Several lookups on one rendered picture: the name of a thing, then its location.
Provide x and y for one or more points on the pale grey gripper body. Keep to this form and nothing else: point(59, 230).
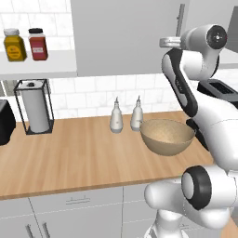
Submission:
point(169, 42)

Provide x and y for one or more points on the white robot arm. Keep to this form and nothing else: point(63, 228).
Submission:
point(217, 124)

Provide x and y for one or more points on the tan woven basket bowl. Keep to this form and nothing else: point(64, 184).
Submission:
point(167, 136)

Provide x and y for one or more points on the grey lower cabinet door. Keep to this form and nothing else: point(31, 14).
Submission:
point(14, 227)
point(86, 223)

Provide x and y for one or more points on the black toaster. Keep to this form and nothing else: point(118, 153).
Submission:
point(220, 89)

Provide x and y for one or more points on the white oil bottle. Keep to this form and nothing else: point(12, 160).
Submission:
point(136, 116)
point(116, 119)

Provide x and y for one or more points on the red spice jar black lid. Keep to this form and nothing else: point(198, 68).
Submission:
point(38, 46)

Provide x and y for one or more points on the white paper towel roll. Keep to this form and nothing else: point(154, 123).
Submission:
point(34, 108)

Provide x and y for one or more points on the yellow spice jar white lid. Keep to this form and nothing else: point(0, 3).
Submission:
point(14, 46)

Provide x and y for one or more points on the black countertop appliance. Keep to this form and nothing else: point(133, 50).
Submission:
point(5, 124)

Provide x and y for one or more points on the grey narrow drawer front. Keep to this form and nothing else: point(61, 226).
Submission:
point(14, 208)

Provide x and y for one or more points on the white wall shelf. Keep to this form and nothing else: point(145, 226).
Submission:
point(40, 66)

